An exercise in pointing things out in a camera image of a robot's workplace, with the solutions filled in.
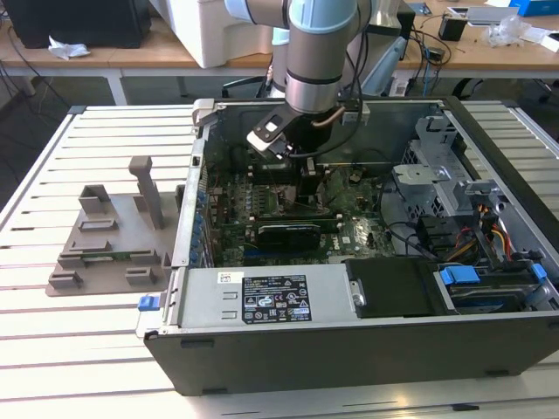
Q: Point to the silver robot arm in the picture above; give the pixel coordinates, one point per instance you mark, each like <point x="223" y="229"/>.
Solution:
<point x="312" y="65"/>

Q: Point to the CPU socket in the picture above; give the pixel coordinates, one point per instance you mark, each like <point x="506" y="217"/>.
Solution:
<point x="286" y="198"/>

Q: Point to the brown curved tube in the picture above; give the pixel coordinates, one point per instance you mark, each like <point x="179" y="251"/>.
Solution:
<point x="334" y="115"/>

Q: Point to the round coin battery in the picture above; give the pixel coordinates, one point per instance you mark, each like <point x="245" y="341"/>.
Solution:
<point x="355" y="175"/>

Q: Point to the green motherboard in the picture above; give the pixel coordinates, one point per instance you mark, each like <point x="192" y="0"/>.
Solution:
<point x="354" y="218"/>

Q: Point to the black graphics card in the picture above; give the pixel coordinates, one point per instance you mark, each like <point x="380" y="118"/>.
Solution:
<point x="288" y="235"/>

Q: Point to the white box machine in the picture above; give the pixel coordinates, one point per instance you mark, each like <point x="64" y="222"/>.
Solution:
<point x="227" y="43"/>

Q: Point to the blue expansion slot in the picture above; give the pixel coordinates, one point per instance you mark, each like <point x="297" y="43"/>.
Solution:
<point x="253" y="253"/>

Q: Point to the silver drive cage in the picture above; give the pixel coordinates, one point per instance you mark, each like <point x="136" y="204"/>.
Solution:
<point x="436" y="183"/>

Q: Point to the small black device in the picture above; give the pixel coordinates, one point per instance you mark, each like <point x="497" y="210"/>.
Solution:
<point x="435" y="53"/>

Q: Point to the black power connector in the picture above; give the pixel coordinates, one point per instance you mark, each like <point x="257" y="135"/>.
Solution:
<point x="432" y="233"/>

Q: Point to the black plastic shroud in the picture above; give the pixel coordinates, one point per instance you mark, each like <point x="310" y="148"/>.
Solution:
<point x="393" y="288"/>

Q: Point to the small black cube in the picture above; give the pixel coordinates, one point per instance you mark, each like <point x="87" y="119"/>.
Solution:
<point x="452" y="28"/>

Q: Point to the light wood desk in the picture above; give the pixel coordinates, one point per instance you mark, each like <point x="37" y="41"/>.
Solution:
<point x="480" y="57"/>
<point x="131" y="59"/>

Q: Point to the silver power supply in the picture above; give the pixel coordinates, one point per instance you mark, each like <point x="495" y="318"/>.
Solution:
<point x="209" y="301"/>

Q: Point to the hard disk in blue carrier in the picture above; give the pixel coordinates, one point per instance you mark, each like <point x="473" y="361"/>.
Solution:
<point x="458" y="276"/>

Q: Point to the flat white tray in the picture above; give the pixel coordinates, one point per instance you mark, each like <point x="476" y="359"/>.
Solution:
<point x="493" y="16"/>

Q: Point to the grey parts rack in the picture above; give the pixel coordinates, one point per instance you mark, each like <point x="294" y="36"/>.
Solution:
<point x="109" y="227"/>

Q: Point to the clear plastic bag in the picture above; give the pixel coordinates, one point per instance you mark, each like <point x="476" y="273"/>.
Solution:
<point x="506" y="30"/>

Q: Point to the open PC case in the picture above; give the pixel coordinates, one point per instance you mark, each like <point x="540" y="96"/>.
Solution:
<point x="349" y="362"/>

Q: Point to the green RAM stick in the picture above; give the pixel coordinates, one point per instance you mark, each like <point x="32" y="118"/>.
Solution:
<point x="107" y="256"/>

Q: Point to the black computer tower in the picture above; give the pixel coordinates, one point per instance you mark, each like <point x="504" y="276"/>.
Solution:
<point x="78" y="26"/>

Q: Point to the small white box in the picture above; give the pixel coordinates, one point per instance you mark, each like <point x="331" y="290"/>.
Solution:
<point x="551" y="41"/>

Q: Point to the crumpled white paper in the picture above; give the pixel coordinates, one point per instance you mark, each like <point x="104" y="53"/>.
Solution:
<point x="65" y="49"/>

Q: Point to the blue cardboard box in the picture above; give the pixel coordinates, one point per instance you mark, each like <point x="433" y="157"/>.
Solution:
<point x="537" y="8"/>

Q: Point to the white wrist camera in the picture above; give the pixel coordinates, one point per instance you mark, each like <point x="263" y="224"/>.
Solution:
<point x="262" y="140"/>

